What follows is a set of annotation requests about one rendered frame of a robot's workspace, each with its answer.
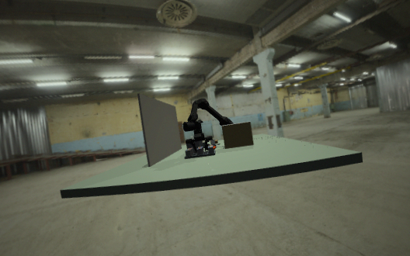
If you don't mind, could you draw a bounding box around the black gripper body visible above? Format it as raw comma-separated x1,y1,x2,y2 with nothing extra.
186,130,213,144

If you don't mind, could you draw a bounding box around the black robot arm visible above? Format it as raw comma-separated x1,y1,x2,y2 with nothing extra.
183,99,234,142

